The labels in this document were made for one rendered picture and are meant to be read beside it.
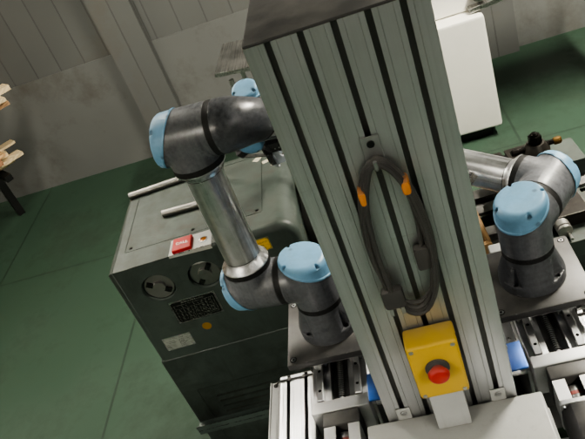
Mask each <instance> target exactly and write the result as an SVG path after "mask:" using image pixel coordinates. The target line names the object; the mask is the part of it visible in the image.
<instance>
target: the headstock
mask: <svg viewBox="0 0 585 439"><path fill-rule="evenodd" d="M266 159H267V157H261V159H260V160H259V161H258V162H253V161H254V160H255V158H245V159H242V158H238V159H234V160H231V161H228V162H225V163H224V170H225V173H226V175H227V178H228V179H229V181H230V183H231V186H232V189H233V191H234V192H235V195H236V197H237V199H238V201H239V204H240V206H241V208H242V211H243V213H244V215H245V217H246V220H247V222H248V224H249V226H250V228H251V230H252V233H253V236H254V238H255V240H256V241H257V244H258V245H260V246H263V247H265V248H266V250H267V251H268V253H269V255H270V257H271V258H272V257H277V256H279V254H280V252H281V251H282V250H283V249H284V248H285V247H289V246H290V245H291V244H293V243H296V242H301V241H310V242H312V240H311V237H310V235H309V232H308V231H307V228H306V223H305V221H304V218H303V214H302V212H301V208H300V204H299V197H298V192H297V187H296V185H295V183H294V180H293V176H292V175H291V172H290V170H289V167H288V164H287V163H286V161H285V162H283V163H281V164H280V166H279V167H277V166H274V165H271V164H270V163H269V161H268V162H266V163H264V164H263V163H262V161H264V160H266ZM193 201H195V199H194V198H193V196H192V192H191V190H190V188H189V186H188V185H187V183H186V181H182V182H179V183H177V184H174V185H172V186H167V187H165V188H162V189H159V190H157V191H154V192H149V193H147V194H144V195H141V196H138V197H136V198H134V199H130V203H129V205H128V209H127V212H126V215H125V218H124V224H123V227H122V230H121V234H120V236H119V240H118V245H117V248H116V252H115V254H114V258H113V261H112V264H111V270H110V273H109V277H110V279H111V281H112V283H113V284H114V286H115V287H116V289H117V290H118V291H119V293H120V295H121V296H122V298H123V299H124V301H125V303H126V304H127V306H128V308H129V309H130V310H131V312H132V313H133V315H134V316H135V318H136V320H137V321H138V323H139V325H140V326H141V328H142V329H143V330H144V331H145V334H146V335H147V337H148V338H149V340H150V341H151V343H152V345H153V347H154V348H155V349H156V350H157V352H158V354H159V355H160V357H161V359H162V360H164V361H168V360H170V359H174V358H178V357H180V356H184V355H189V354H193V353H196V352H199V351H203V350H206V349H209V348H215V347H218V346H221V345H225V344H228V343H231V342H235V341H240V340H244V339H247V338H250V337H253V336H256V335H260V334H265V333H269V332H272V331H275V330H279V329H282V328H288V305H289V304H285V305H280V306H274V307H263V308H258V309H256V310H252V311H250V310H244V311H239V310H236V309H234V308H233V307H231V306H230V305H229V304H228V302H227V301H226V299H225V297H224V295H223V293H222V287H221V286H220V273H221V270H222V266H223V263H224V261H225V260H224V258H223V256H222V254H221V252H220V251H219V248H218V246H217V244H216V242H215V240H214V238H213V237H212V241H211V244H212V248H211V249H207V250H204V251H200V252H196V253H189V254H186V255H182V256H178V257H175V258H171V259H169V257H168V255H169V251H170V245H171V241H173V240H175V239H178V238H181V237H185V236H187V235H190V234H191V235H193V234H195V233H201V232H203V231H207V230H210V229H209V227H208V225H207V224H206V222H205V219H204V217H203V215H202V213H201V212H200V210H199V208H198V207H197V208H194V209H191V210H188V211H184V212H181V213H175V214H172V215H169V216H165V217H163V216H162V214H161V211H162V210H165V209H168V208H172V207H174V206H181V205H183V204H187V203H190V202H193ZM301 224H302V225H303V226H302V225H301ZM200 261H205V262H203V263H199V264H197V265H193V264H195V263H197V262H200Z"/></svg>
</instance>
